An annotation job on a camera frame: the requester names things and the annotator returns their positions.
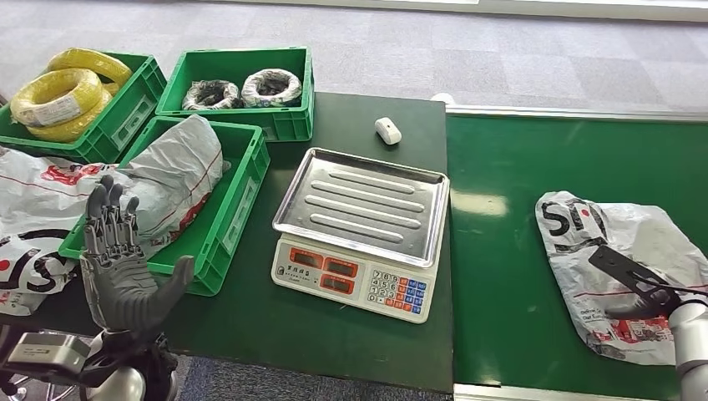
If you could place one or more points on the small white scanner device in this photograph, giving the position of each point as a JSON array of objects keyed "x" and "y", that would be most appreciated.
[{"x": 388, "y": 131}]

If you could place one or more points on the metal chair base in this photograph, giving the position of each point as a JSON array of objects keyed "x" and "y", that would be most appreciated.
[{"x": 14, "y": 390}]

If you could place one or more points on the white scale with steel tray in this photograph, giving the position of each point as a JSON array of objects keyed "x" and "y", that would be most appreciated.
[{"x": 359, "y": 216}]

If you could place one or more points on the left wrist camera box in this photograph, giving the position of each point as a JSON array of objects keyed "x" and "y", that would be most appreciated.
[{"x": 44, "y": 354}]

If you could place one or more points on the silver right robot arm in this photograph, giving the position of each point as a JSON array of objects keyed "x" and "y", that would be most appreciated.
[{"x": 691, "y": 348}]

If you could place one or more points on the white mailer with red print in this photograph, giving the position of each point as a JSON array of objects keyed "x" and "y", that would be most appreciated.
[{"x": 38, "y": 205}]

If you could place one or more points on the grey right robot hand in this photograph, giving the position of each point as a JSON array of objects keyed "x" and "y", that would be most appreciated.
[{"x": 658, "y": 307}]

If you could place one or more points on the white round knob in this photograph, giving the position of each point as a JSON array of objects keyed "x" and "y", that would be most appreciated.
[{"x": 443, "y": 99}]

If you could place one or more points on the green crate with label slot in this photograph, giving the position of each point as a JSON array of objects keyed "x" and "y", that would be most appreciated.
[
  {"x": 240, "y": 182},
  {"x": 124, "y": 119},
  {"x": 282, "y": 123}
]

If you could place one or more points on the green conveyor belt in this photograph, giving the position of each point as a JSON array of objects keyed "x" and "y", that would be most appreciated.
[{"x": 498, "y": 265}]

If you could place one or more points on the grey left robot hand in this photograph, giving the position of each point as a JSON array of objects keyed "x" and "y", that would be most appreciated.
[{"x": 119, "y": 288}]

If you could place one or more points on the white mailer with black letters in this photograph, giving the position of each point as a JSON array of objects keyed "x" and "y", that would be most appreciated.
[{"x": 636, "y": 232}]

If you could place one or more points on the grey plastic mailer package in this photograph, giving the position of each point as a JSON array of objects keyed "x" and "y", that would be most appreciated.
[{"x": 177, "y": 171}]

